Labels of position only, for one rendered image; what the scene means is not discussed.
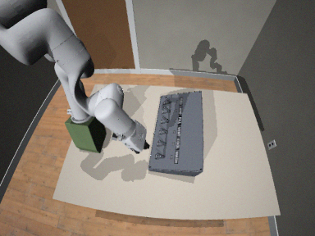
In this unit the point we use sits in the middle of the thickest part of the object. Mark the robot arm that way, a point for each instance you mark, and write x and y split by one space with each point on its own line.
45 33

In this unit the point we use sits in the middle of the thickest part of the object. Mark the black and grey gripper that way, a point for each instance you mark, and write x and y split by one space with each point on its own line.
137 141

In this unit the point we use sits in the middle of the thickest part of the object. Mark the light grey switch panel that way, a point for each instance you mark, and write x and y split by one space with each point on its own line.
178 135

